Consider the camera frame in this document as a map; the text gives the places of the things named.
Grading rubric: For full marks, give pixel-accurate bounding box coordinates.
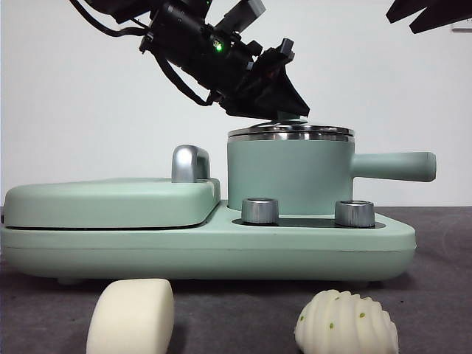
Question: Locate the glass lid with green knob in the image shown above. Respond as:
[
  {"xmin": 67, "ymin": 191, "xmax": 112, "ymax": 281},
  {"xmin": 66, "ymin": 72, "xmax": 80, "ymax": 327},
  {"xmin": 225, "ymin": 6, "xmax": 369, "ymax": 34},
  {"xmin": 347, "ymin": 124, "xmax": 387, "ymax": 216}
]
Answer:
[{"xmin": 227, "ymin": 110, "xmax": 355, "ymax": 139}]

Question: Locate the ridged white bun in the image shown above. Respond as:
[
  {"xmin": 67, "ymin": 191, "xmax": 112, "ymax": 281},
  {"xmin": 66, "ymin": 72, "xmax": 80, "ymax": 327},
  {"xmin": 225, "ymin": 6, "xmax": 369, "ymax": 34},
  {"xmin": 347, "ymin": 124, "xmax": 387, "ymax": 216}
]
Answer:
[{"xmin": 294, "ymin": 289, "xmax": 400, "ymax": 354}]

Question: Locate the smooth white rectangular bun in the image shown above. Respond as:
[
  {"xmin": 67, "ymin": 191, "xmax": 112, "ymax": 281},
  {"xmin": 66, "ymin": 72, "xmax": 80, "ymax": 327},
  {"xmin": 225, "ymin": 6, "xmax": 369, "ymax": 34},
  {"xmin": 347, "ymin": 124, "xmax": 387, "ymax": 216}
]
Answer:
[{"xmin": 86, "ymin": 279, "xmax": 175, "ymax": 354}]

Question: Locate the chrome control knob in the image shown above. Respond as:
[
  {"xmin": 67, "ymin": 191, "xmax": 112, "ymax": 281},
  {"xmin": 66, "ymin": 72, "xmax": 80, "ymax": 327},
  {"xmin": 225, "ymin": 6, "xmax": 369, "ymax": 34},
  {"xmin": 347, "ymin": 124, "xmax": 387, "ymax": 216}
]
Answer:
[
  {"xmin": 334, "ymin": 199, "xmax": 374, "ymax": 226},
  {"xmin": 241, "ymin": 198, "xmax": 280, "ymax": 225}
]

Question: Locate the black glossy control panel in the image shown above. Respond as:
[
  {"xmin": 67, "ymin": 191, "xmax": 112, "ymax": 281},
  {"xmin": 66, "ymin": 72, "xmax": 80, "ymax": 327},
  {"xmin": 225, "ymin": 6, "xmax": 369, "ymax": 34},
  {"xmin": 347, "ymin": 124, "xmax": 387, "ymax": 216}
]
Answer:
[{"xmin": 232, "ymin": 215, "xmax": 377, "ymax": 228}]

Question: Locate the mint green breakfast machine base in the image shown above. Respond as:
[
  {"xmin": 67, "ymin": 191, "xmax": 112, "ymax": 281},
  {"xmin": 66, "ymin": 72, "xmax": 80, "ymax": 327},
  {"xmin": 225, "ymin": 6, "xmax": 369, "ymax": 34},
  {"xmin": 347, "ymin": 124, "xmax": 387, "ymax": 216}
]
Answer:
[{"xmin": 0, "ymin": 198, "xmax": 417, "ymax": 287}]

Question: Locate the white wall socket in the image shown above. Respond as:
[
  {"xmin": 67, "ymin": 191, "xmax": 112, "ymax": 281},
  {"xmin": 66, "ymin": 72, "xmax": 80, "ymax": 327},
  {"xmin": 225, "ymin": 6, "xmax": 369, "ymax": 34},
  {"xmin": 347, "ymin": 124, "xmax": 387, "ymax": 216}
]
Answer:
[{"xmin": 451, "ymin": 15, "xmax": 472, "ymax": 33}]

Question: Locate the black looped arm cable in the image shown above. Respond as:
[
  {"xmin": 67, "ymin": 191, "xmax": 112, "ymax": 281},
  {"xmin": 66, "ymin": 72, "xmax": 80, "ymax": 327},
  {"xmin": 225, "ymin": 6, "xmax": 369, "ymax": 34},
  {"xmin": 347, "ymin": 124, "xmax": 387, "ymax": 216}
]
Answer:
[{"xmin": 154, "ymin": 51, "xmax": 219, "ymax": 107}]

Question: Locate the mint green pot with handle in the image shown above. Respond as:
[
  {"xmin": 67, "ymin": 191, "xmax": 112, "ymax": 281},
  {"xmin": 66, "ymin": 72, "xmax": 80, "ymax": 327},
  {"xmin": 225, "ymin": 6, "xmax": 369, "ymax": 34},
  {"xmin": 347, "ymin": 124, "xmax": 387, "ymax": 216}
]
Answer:
[{"xmin": 225, "ymin": 127, "xmax": 437, "ymax": 217}]

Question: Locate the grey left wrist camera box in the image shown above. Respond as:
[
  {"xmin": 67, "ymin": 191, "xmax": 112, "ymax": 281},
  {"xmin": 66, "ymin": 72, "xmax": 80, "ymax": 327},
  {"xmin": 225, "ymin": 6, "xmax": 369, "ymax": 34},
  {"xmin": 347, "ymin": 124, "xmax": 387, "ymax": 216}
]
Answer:
[{"xmin": 213, "ymin": 0, "xmax": 267, "ymax": 34}]

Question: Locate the chrome griddle lid handle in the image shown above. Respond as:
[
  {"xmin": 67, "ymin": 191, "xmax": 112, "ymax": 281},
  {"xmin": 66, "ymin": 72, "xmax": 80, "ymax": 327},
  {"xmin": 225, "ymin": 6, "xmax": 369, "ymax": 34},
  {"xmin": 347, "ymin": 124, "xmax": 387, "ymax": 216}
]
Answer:
[{"xmin": 171, "ymin": 145, "xmax": 212, "ymax": 184}]

